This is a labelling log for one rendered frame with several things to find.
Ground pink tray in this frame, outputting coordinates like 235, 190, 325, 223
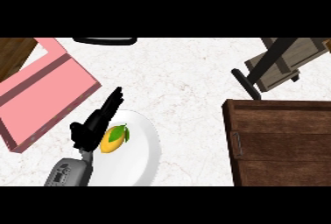
0, 38, 104, 154

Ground yellow fruit with green leaves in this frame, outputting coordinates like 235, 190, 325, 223
99, 123, 132, 154

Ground black curved object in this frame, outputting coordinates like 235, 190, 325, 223
71, 38, 139, 46

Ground brown wooden block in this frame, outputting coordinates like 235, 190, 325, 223
0, 38, 39, 82

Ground dark brown wooden tray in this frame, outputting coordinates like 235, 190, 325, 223
222, 99, 331, 187

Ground black tiered basket with wood shelves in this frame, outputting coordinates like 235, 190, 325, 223
231, 38, 331, 101

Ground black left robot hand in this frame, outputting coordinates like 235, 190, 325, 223
68, 86, 126, 153

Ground white plate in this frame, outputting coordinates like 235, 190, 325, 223
88, 108, 161, 187

